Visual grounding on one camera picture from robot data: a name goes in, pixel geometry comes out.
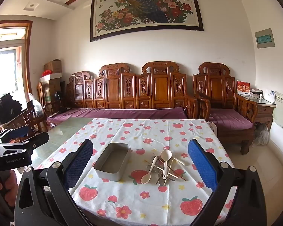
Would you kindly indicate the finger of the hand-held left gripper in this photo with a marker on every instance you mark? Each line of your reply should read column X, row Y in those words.
column 37, row 140
column 20, row 131

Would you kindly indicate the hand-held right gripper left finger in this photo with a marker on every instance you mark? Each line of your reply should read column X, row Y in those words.
column 79, row 163

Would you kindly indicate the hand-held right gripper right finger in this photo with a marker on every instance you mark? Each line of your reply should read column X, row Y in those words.
column 202, row 164

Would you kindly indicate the rectangular metal tin container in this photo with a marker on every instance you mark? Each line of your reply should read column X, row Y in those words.
column 113, row 160

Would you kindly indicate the cream plastic spoon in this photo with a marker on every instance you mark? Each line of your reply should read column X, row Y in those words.
column 145, row 179
column 166, row 155

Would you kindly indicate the stainless steel fork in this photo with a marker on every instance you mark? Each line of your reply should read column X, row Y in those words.
column 149, row 165

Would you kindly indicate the person's left hand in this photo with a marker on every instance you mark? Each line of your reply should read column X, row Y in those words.
column 16, row 180

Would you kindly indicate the carved wooden chair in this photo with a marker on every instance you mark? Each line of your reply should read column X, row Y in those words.
column 26, row 117

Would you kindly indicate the black fluffy garment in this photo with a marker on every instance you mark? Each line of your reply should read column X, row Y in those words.
column 6, row 108

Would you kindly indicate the clear plastic bag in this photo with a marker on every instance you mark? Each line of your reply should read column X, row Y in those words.
column 37, row 106

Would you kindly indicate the white plastic stool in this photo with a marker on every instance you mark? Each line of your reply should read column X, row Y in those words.
column 212, row 127

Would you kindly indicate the black desk lamp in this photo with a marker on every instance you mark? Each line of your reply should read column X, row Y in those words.
column 59, row 96

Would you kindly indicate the purple armchair cushion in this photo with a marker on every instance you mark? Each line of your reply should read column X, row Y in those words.
column 228, row 119

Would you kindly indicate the stacked cardboard boxes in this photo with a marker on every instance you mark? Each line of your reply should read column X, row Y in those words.
column 53, row 87

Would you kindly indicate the red artificial flowers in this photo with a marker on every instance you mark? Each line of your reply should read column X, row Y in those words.
column 47, row 73

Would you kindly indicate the white cardboard box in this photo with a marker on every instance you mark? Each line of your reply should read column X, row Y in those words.
column 55, row 75

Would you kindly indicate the grey plastic bag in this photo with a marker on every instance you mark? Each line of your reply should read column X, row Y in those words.
column 261, row 134

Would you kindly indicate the strawberry flower printed tablecloth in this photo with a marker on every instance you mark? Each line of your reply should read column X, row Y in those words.
column 141, row 131

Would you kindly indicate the brown cardboard box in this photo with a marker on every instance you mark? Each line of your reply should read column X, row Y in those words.
column 53, row 66

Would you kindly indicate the wooden side table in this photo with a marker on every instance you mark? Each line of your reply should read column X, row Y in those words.
column 264, row 113

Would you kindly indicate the carved wooden armchair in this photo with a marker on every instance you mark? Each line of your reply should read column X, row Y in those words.
column 214, row 84

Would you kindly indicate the tissue box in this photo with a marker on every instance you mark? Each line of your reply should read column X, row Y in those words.
column 256, row 93

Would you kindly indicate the carved wooden sofa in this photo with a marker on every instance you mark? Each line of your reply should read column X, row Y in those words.
column 132, row 87

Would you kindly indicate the white tabletop device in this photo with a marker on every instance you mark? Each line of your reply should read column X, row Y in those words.
column 270, row 96

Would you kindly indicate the recessed ceiling spotlight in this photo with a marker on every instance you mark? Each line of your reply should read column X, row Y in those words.
column 31, row 5

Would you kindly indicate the framed peacock flower painting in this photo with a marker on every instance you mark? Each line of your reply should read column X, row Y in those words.
column 146, row 9

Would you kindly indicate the wooden door frame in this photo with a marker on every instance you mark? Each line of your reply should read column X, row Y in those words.
column 29, row 58

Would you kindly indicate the white wall distribution box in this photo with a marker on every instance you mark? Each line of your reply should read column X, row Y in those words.
column 280, row 109

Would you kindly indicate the grey wall panel box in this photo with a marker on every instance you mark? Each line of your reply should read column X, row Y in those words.
column 264, row 38

